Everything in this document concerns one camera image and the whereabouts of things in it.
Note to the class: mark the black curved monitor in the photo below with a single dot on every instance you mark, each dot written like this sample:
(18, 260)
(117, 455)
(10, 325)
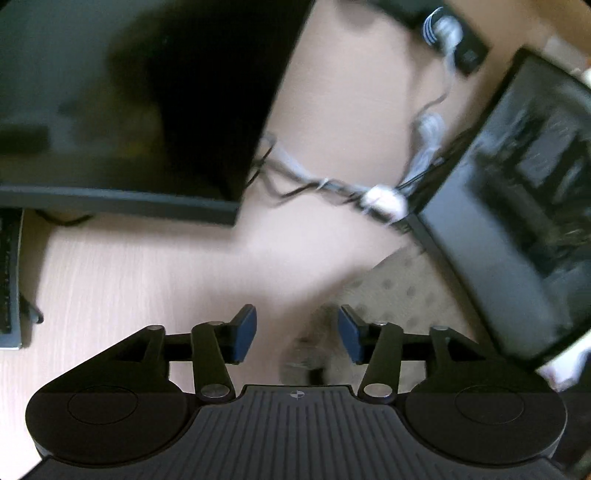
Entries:
(152, 108)

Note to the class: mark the brown polka dot dress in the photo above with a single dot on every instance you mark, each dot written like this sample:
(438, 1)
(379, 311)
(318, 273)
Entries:
(406, 289)

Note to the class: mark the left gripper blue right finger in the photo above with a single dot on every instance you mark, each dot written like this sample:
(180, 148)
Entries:
(379, 347)

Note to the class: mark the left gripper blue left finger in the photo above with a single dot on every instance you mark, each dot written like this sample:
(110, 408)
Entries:
(217, 345)

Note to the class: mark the white glass-panel computer case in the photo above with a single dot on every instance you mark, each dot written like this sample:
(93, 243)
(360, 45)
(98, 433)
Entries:
(508, 214)

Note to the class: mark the black wall power strip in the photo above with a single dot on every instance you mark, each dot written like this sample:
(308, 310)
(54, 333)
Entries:
(442, 28)

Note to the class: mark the black mechanical keyboard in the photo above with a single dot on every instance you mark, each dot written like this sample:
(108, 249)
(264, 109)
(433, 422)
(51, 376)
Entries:
(11, 228)

